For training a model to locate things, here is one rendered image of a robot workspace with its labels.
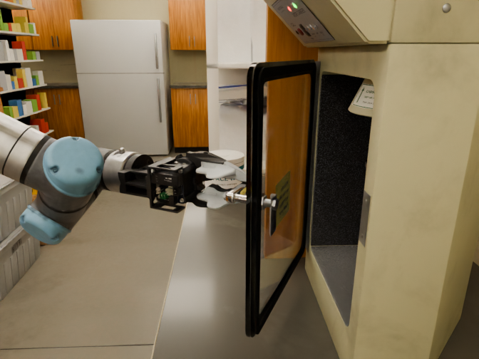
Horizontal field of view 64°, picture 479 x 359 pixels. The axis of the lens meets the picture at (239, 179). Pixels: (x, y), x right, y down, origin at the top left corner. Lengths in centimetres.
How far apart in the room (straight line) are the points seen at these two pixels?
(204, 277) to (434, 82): 59
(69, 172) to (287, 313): 46
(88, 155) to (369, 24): 38
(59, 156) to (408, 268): 48
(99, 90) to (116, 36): 74
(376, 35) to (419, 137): 13
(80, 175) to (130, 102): 496
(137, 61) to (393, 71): 505
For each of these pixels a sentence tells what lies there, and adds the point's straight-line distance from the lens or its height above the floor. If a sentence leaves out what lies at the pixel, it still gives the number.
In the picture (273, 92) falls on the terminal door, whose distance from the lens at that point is 53.
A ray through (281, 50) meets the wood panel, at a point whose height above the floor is 141.
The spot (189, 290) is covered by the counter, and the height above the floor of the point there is 94.
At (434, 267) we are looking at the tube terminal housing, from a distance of 57.
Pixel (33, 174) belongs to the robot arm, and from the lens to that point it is 57.
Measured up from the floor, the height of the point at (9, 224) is 39.
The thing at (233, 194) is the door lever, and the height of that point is 121.
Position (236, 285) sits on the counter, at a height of 94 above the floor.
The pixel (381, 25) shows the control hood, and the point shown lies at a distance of 46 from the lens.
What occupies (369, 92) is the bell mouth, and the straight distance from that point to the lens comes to 58.
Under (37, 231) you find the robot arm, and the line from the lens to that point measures 68.
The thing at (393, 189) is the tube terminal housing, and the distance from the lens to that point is 49.
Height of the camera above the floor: 140
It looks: 18 degrees down
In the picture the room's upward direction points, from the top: straight up
